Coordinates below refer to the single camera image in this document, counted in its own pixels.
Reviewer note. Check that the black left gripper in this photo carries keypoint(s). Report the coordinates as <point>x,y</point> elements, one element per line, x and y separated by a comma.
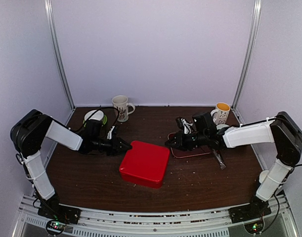
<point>119,151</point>

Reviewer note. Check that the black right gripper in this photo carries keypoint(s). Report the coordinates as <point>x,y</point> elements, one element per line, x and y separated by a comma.
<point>180,142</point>

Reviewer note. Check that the red tin lid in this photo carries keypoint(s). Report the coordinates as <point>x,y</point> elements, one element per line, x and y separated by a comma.
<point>145,156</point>

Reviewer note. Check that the red tin box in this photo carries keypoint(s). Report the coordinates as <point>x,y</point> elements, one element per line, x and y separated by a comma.
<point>148,178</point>

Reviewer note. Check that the metal serving tongs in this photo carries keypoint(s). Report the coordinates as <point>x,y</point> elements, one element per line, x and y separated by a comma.
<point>219,158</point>

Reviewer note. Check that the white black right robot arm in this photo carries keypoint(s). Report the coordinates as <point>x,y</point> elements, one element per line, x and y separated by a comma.
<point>280,130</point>

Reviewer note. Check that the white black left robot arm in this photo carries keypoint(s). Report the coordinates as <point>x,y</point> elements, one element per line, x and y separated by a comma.
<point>28,136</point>

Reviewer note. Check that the dark red lacquer tray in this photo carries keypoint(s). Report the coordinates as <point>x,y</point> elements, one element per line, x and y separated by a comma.
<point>198,151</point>

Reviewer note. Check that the green saucer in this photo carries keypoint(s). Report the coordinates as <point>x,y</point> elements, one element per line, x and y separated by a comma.
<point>104,120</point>

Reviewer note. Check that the tall coral pattern mug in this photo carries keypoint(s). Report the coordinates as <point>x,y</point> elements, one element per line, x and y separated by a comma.
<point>124,107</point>

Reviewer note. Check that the white ceramic bowl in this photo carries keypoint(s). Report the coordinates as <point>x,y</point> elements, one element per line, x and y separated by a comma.
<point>95,115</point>

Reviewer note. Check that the blue lined ceramic bowl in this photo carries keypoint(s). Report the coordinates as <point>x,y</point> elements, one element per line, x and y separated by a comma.
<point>220,126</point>

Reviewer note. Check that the flower pattern mug yellow inside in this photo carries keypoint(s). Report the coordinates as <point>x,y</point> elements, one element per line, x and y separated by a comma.
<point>220,113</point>

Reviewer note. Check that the white paper cup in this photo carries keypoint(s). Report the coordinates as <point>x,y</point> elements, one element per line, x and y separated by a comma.
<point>263,175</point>

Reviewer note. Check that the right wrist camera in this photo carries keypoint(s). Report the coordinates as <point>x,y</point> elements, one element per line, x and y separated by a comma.
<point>184,125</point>

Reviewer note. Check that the aluminium front rail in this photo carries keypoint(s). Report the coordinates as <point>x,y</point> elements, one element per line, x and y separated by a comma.
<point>216,222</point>

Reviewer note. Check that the aluminium left corner post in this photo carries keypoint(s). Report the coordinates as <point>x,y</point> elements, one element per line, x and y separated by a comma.
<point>57,53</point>

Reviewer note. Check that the aluminium corner post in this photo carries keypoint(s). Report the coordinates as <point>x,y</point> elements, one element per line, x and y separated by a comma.
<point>249,52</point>
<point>57,53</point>

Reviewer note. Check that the aluminium right corner post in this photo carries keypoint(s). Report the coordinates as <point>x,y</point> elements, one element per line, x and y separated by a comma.
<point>249,52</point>

